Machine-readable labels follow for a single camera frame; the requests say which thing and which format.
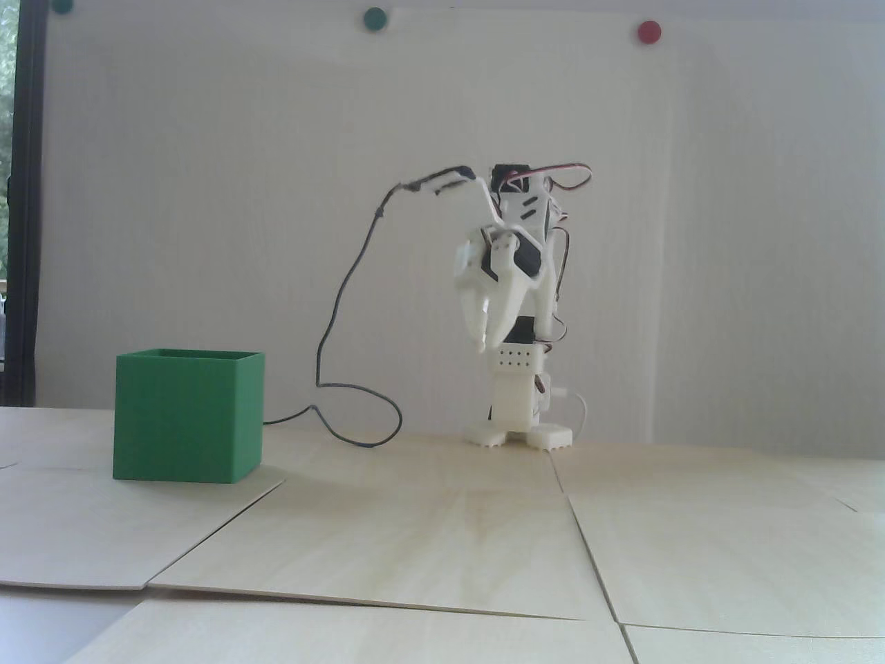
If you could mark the white corrugated backdrop sheet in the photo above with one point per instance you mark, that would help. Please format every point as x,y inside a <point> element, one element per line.
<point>207,173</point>
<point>781,207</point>

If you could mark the black window frame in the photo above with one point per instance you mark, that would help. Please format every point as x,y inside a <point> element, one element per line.
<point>29,173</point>

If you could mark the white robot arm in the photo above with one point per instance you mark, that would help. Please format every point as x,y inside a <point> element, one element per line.
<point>511,401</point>

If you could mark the red round magnet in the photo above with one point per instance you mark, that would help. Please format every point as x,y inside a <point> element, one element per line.
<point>648,32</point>

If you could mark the green round magnet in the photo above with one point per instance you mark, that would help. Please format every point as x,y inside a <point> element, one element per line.
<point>374,18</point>
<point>63,5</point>

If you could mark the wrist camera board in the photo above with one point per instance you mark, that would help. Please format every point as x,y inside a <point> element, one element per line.
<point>446,181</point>

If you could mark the green box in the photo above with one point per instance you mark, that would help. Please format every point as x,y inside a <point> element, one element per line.
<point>180,415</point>

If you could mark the light plywood sheet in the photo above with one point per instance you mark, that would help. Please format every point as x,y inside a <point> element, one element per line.
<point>760,650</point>
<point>380,546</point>
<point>726,553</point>
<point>83,532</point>
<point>346,636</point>

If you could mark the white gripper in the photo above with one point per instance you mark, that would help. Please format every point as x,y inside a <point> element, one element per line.
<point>503,290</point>

